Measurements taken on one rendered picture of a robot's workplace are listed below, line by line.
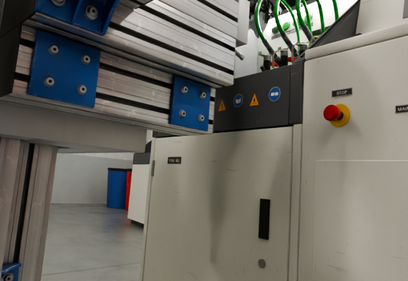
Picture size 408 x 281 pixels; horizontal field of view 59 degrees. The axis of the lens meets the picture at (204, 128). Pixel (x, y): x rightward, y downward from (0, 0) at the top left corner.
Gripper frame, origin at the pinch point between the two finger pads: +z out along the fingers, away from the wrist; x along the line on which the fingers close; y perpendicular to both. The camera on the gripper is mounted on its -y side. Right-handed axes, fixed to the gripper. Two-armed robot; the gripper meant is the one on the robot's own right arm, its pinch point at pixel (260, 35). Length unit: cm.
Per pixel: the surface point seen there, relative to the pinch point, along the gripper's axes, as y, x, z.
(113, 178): -219, -567, 64
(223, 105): 21.9, 6.6, 31.7
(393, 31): 22, 57, 22
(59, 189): -149, -656, 93
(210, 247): 22, 5, 75
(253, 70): -29.7, -30.7, 0.1
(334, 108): 26, 46, 38
